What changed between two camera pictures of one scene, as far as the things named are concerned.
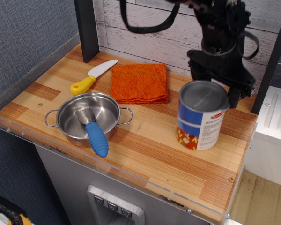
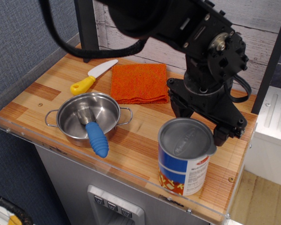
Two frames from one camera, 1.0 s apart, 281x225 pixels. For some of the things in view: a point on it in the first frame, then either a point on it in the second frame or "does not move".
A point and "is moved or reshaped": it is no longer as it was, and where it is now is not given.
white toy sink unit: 269,155 does not move
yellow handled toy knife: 78,87 does not move
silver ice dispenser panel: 110,208 does not move
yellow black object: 25,221 -> 14,220
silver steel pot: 107,112 does not move
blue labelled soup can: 201,108 is moved or reshaped
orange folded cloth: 139,84 does not move
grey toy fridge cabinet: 90,196 does not move
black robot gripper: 224,62 -> 211,94
